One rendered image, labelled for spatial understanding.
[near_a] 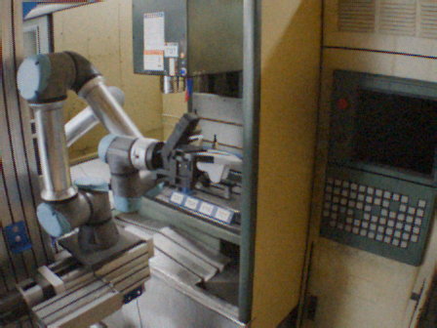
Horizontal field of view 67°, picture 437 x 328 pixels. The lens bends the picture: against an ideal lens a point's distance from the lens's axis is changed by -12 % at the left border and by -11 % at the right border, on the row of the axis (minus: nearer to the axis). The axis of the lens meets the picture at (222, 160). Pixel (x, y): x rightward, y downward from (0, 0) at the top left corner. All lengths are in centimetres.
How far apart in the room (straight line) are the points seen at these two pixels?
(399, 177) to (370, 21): 56
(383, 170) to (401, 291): 55
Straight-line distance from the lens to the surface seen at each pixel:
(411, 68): 136
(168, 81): 220
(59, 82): 104
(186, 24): 190
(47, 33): 208
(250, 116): 110
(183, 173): 81
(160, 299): 183
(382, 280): 166
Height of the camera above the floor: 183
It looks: 19 degrees down
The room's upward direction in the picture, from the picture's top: straight up
